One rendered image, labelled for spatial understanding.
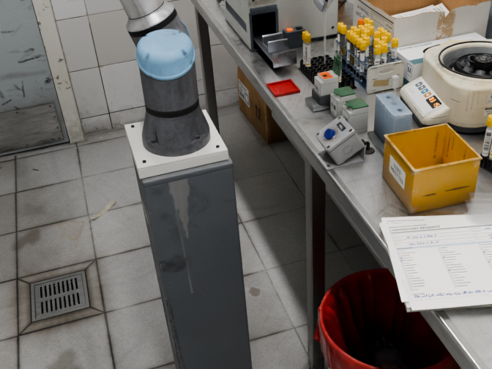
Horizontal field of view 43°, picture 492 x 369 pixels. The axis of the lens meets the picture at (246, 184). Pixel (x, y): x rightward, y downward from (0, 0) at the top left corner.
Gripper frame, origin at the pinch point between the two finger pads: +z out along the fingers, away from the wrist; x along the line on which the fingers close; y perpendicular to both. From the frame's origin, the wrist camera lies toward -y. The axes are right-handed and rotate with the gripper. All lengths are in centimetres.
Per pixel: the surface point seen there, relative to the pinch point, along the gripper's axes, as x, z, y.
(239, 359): 32, 88, -16
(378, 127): -4.1, 21.4, -20.1
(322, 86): 1.4, 18.3, -2.2
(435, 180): -1.9, 17.6, -46.7
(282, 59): 3.4, 20.5, 20.5
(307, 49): -2.2, 17.1, 16.5
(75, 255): 74, 112, 74
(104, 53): 43, 71, 169
